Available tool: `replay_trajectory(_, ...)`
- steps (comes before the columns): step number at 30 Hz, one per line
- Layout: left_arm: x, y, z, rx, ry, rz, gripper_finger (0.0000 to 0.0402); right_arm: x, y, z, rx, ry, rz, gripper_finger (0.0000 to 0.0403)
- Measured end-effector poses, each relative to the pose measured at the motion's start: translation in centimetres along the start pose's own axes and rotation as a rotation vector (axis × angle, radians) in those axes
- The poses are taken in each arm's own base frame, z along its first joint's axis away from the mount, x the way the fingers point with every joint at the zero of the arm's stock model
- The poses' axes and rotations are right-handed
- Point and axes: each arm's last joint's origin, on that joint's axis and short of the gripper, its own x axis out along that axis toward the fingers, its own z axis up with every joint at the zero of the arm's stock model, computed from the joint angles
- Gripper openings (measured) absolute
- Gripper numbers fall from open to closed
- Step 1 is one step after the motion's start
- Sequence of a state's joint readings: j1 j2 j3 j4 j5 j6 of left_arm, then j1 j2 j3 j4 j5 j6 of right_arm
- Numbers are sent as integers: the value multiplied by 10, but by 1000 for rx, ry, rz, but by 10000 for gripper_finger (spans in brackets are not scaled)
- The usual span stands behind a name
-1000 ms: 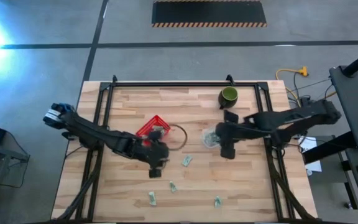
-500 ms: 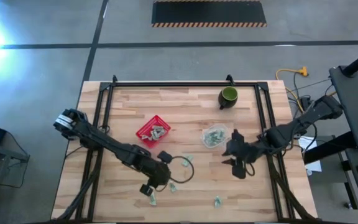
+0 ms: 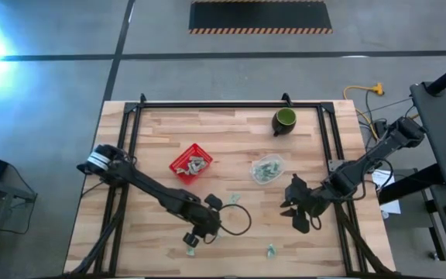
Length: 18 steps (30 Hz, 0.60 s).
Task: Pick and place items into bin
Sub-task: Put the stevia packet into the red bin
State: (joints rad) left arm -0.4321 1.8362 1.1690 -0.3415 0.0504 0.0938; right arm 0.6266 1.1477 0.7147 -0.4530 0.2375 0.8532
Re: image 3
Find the black power adapter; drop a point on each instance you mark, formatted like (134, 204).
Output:
(380, 127)

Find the red plastic mesh basket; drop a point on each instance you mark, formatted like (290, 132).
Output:
(176, 167)

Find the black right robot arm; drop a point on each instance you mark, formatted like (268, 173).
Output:
(378, 151)

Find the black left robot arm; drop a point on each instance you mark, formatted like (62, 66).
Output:
(149, 186)

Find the small silver object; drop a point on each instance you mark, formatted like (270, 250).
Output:
(433, 255)

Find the grey desk top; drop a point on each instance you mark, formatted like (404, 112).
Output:
(443, 128)

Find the black frame clamp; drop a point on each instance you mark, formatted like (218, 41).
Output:
(287, 100)
(143, 98)

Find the dark mug green inside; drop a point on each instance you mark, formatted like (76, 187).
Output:
(285, 118)

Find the white paper sheet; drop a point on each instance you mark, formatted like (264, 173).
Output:
(391, 207)

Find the grey metal mounting plate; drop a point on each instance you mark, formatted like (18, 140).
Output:
(335, 164)

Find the black striped floor mat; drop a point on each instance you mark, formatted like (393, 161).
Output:
(259, 15)

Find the clear plastic bag of candies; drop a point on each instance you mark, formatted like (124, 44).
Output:
(281, 160)

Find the black aluminium table frame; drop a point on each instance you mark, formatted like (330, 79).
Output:
(227, 105)

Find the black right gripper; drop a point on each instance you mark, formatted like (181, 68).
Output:
(312, 199)

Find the green white stevia packet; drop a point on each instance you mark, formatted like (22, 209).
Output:
(194, 159)
(234, 198)
(270, 176)
(190, 252)
(259, 175)
(271, 251)
(272, 166)
(193, 170)
(183, 170)
(261, 166)
(202, 164)

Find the grey metal stand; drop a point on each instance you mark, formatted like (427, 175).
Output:
(10, 191)

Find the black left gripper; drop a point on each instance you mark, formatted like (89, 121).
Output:
(203, 221)

